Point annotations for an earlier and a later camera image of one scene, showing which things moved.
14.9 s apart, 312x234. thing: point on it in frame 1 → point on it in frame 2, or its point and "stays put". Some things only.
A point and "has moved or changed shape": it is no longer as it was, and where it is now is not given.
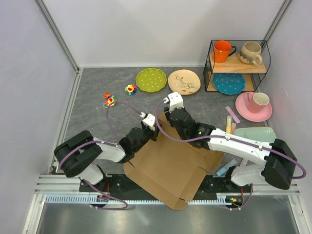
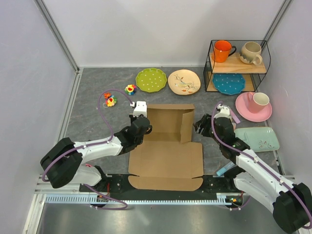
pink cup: [258, 102] stays put
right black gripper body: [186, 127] → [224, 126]
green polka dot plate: [151, 80] stays put
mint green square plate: [261, 134] stays put
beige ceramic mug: [250, 53] stays put
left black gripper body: [148, 134] → [132, 118]
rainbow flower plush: [130, 89] stays put
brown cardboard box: [171, 171] has moved or changed shape
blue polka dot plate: [230, 84] stays put
